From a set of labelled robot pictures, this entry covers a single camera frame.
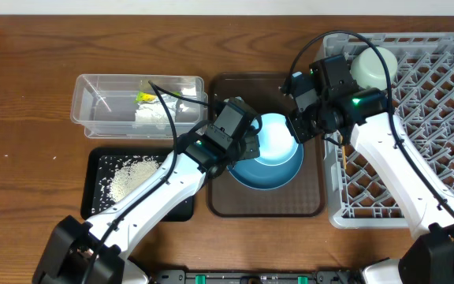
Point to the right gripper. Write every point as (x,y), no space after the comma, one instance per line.
(325,99)

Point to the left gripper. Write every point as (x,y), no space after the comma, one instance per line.
(248,139)

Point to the mint green bowl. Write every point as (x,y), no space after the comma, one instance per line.
(367,70)

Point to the light blue bowl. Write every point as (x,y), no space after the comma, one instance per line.
(276,144)

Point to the dark blue plate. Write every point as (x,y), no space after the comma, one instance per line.
(274,168)

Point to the wooden chopstick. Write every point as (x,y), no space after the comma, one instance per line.
(345,156)

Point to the white tissue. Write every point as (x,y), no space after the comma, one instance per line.
(155,113)

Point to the yellow green snack wrapper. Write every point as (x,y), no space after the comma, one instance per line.
(143,97)

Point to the pile of white rice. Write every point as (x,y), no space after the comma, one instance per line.
(119,175)

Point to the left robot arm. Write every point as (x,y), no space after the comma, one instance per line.
(98,250)

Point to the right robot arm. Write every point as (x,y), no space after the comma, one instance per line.
(366,121)

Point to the grey dishwasher rack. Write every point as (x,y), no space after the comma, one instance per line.
(423,95)

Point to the clear plastic waste bin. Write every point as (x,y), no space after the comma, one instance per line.
(104,104)

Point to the brown serving tray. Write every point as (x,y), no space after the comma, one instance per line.
(304,195)

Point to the black plastic tray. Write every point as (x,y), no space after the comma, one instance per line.
(92,167)

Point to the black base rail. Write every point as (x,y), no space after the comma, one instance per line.
(237,277)

